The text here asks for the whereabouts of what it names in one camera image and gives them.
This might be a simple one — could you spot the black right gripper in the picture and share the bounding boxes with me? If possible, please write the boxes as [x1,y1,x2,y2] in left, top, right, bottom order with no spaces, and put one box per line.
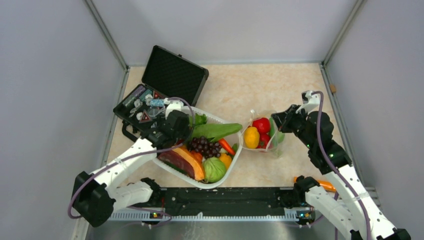
[271,104,315,149]

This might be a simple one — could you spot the green toy cucumber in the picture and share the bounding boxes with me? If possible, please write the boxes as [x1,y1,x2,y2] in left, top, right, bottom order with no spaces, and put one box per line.
[267,117,285,157]

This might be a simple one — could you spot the small red toy tomato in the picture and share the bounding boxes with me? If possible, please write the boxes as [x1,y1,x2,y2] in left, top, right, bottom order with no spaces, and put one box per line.
[251,117,271,134]

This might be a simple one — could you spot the clear zip top bag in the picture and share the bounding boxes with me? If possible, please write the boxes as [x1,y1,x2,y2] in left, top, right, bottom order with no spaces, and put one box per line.
[239,109,285,158]

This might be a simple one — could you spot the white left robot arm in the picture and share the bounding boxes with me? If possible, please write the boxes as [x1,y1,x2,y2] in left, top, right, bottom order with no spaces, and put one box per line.
[67,97,195,227]

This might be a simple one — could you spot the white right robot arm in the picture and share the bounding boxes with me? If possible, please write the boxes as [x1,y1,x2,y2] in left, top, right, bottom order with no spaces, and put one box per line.
[271,90,411,240]

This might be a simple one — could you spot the white plastic basket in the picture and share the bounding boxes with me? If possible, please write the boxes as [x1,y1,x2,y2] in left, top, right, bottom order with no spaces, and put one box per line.
[153,107,242,189]

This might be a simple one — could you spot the purple toy grapes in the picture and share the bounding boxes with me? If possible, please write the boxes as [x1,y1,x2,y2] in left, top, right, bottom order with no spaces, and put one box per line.
[187,136,222,159]

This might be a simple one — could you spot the green toy lettuce leaf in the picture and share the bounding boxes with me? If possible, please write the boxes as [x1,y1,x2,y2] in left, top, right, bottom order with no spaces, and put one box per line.
[191,123,243,142]

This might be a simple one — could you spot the black foam-lined case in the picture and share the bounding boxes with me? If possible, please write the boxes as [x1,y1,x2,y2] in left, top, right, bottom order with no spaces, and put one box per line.
[113,45,209,142]

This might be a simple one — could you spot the large green toy cabbage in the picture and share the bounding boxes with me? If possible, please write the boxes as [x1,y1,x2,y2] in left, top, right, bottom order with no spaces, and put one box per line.
[202,157,227,183]

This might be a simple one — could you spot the orange marker pen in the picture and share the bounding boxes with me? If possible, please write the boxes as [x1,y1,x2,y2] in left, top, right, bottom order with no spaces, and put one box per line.
[293,176,337,193]

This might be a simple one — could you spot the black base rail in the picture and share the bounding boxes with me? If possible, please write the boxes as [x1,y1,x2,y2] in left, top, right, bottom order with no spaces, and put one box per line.
[133,187,316,222]

